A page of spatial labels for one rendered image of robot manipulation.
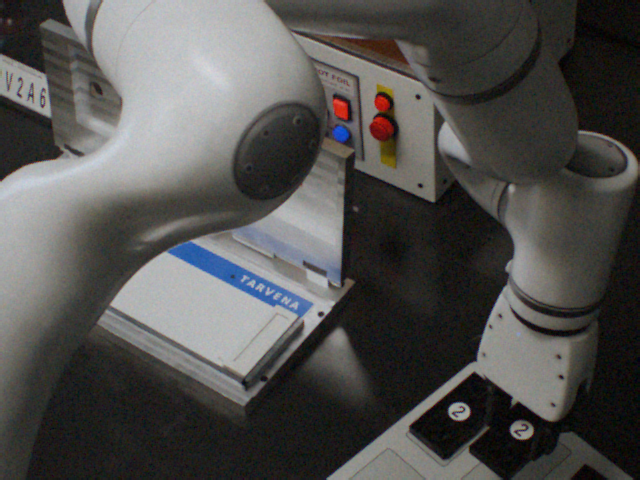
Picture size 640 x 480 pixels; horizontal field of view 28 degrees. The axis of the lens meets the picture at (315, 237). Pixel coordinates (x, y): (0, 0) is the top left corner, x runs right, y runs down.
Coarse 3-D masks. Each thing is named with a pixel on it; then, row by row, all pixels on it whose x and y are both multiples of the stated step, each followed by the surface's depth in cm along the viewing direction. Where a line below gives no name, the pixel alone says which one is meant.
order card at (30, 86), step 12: (0, 60) 174; (12, 60) 173; (0, 72) 175; (12, 72) 174; (24, 72) 172; (36, 72) 171; (0, 84) 176; (12, 84) 174; (24, 84) 173; (36, 84) 172; (12, 96) 175; (24, 96) 174; (36, 96) 172; (48, 96) 171; (36, 108) 173; (48, 108) 172
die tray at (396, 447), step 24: (456, 384) 138; (408, 432) 134; (480, 432) 134; (360, 456) 133; (384, 456) 133; (408, 456) 132; (432, 456) 132; (456, 456) 132; (552, 456) 131; (576, 456) 131; (600, 456) 131
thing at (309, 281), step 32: (224, 256) 152; (256, 256) 151; (320, 288) 147; (352, 288) 148; (320, 320) 144; (160, 352) 142; (288, 352) 141; (192, 384) 141; (224, 384) 139; (256, 384) 139
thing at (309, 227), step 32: (64, 32) 152; (64, 64) 154; (96, 64) 152; (64, 96) 157; (96, 96) 156; (64, 128) 161; (96, 128) 158; (320, 160) 138; (352, 160) 135; (320, 192) 140; (352, 192) 138; (256, 224) 148; (288, 224) 145; (320, 224) 143; (288, 256) 148; (320, 256) 144
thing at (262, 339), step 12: (276, 312) 144; (288, 312) 144; (264, 324) 143; (276, 324) 143; (288, 324) 142; (252, 336) 142; (264, 336) 142; (276, 336) 141; (240, 348) 141; (252, 348) 141; (264, 348) 140; (228, 360) 140; (240, 360) 140; (252, 360) 139; (240, 372) 138
